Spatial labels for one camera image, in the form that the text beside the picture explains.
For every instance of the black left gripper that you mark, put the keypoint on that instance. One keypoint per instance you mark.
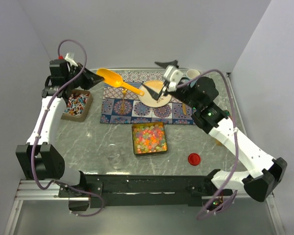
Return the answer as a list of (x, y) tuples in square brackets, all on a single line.
[(90, 79)]

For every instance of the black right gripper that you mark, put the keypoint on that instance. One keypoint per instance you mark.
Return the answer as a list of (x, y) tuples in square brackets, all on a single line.
[(156, 96)]

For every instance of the yellow plastic scoop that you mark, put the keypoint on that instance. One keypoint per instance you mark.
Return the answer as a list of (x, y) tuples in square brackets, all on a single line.
[(115, 80)]

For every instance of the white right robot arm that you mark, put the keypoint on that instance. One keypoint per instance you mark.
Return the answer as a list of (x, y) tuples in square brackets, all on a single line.
[(263, 172)]

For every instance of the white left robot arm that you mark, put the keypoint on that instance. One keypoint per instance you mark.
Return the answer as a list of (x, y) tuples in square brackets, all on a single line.
[(38, 157)]

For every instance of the brown box of wrapped candies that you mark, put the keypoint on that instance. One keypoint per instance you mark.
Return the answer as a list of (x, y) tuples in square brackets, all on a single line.
[(78, 106)]

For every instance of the square tin of translucent candies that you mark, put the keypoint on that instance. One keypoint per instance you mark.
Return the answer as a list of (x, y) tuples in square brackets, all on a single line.
[(149, 139)]

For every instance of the gold tin of opaque candies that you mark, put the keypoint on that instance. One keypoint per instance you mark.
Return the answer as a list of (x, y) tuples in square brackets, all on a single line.
[(217, 142)]

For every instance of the cream and orange plate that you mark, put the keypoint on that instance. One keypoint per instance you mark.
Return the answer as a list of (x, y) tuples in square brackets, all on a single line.
[(147, 99)]

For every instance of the light blue mug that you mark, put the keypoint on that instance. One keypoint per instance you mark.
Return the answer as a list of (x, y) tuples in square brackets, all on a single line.
[(192, 74)]

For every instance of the gold knife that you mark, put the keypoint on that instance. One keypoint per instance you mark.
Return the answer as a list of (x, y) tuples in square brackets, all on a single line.
[(184, 109)]

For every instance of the patterned placemat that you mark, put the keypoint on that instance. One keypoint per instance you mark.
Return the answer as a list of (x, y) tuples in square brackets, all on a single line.
[(134, 110)]

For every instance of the gold fork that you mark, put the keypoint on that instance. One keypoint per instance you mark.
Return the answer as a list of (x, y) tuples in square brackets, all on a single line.
[(124, 92)]

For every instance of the clear glass jar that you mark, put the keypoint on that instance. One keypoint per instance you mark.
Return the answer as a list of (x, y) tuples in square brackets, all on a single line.
[(113, 155)]

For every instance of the red jar lid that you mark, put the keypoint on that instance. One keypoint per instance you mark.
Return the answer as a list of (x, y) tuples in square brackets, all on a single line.
[(194, 159)]

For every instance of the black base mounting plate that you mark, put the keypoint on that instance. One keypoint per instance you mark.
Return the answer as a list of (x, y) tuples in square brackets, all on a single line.
[(141, 190)]

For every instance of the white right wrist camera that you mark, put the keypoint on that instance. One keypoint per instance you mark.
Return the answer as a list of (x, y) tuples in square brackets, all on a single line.
[(172, 74)]

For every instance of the aluminium frame rail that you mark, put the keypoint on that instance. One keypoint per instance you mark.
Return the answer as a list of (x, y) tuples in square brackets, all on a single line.
[(29, 191)]

